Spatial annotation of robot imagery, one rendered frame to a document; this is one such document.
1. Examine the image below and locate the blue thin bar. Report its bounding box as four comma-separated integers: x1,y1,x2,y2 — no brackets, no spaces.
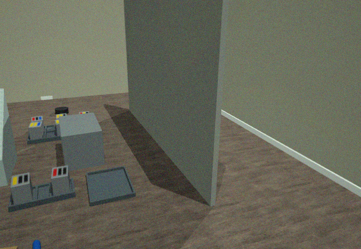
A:
32,240,41,249

